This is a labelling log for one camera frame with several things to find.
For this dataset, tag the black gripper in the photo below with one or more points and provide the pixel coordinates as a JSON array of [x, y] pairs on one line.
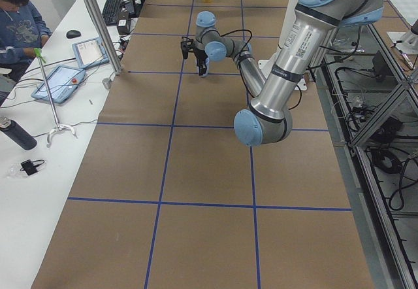
[[200, 59]]

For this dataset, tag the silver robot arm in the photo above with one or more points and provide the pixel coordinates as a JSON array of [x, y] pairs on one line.
[[267, 118]]

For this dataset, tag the black keyboard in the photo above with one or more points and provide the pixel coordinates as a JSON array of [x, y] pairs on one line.
[[111, 11]]

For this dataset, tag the upper blue teach pendant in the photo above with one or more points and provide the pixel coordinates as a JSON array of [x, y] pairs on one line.
[[90, 53]]

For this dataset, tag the blue teach pendant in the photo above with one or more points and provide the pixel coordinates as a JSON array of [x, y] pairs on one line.
[[63, 82], [90, 53]]

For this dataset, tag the black computer mouse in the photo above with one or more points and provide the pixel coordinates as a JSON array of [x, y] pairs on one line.
[[71, 34]]

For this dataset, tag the lower blue teach pendant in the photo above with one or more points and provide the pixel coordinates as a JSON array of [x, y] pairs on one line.
[[63, 82]]

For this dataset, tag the metal reacher grabber tool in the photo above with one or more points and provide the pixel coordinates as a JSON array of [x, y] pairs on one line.
[[59, 127]]

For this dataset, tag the person in blue hoodie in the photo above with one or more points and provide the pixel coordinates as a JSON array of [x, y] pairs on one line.
[[22, 31]]

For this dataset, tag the black water bottle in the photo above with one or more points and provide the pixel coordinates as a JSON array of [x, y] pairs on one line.
[[17, 133]]

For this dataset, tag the small black adapter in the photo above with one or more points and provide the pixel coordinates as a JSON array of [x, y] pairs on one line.
[[30, 167]]

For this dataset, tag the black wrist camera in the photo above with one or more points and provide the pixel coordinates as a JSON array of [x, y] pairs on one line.
[[187, 47]]

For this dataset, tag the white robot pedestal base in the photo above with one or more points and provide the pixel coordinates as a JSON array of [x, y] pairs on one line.
[[277, 57]]

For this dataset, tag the aluminium frame post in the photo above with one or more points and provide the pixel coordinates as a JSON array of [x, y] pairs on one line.
[[99, 23]]

